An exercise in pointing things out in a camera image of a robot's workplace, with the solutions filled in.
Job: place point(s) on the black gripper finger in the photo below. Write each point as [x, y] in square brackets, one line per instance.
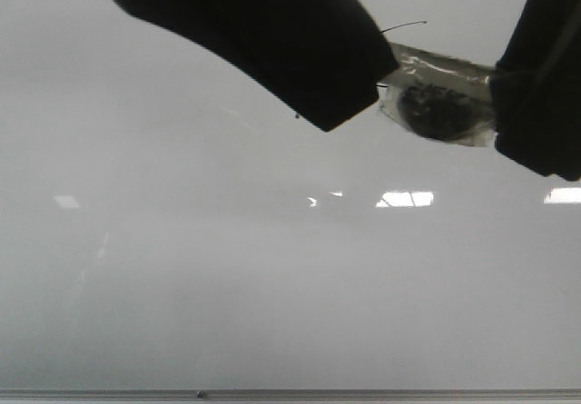
[322, 58]
[536, 90]

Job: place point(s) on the taped whiteboard marker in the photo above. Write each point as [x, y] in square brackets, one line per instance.
[440, 98]

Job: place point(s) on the white whiteboard with aluminium frame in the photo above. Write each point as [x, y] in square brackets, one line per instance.
[166, 223]

